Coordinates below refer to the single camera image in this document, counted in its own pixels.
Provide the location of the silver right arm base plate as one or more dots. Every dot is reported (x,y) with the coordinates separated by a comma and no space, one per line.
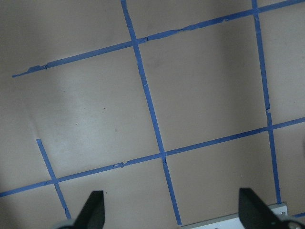
(232,221)

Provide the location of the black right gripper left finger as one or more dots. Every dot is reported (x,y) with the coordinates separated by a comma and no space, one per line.
(92,215)

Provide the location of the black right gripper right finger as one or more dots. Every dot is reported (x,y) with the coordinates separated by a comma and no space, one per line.
(253,212)

